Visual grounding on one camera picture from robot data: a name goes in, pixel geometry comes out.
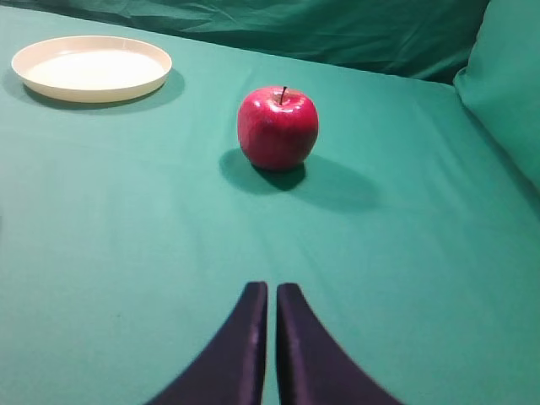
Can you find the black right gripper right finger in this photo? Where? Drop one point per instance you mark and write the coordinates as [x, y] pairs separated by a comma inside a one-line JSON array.
[[311, 367]]

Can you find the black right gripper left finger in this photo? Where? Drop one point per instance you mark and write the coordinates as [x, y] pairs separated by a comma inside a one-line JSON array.
[[231, 368]]

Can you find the red apple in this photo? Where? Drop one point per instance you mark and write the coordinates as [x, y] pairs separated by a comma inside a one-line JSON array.
[[277, 127]]

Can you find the pale yellow plate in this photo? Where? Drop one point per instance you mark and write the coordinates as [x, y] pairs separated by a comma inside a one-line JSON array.
[[92, 68]]

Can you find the green table cloth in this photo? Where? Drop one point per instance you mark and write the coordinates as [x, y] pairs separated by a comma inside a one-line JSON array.
[[128, 231]]

